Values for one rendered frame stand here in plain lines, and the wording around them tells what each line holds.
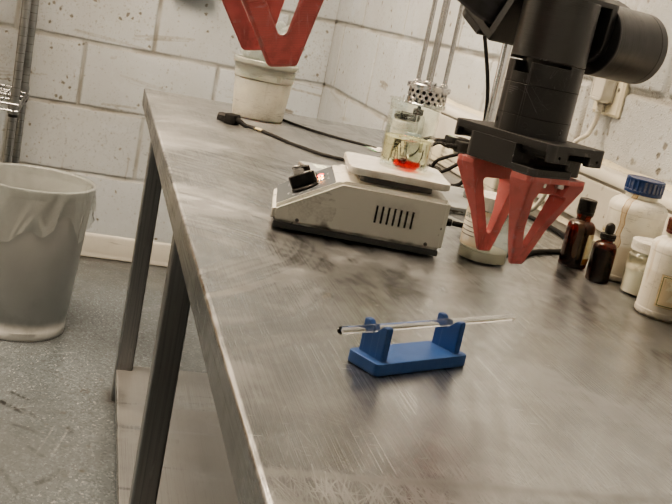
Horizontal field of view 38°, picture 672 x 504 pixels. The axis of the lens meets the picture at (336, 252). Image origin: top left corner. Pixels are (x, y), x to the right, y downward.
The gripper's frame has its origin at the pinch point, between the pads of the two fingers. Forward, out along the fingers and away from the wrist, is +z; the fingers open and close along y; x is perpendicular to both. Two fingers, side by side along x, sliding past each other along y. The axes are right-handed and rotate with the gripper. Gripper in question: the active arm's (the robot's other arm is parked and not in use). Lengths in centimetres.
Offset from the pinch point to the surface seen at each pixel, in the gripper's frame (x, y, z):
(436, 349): 4.1, 0.4, 8.7
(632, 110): -70, 40, -10
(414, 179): -17.8, 29.3, 1.0
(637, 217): -43.9, 16.9, 1.0
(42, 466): -21, 120, 84
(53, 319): -50, 186, 78
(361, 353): 11.7, 0.8, 8.8
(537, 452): 8.6, -14.2, 9.8
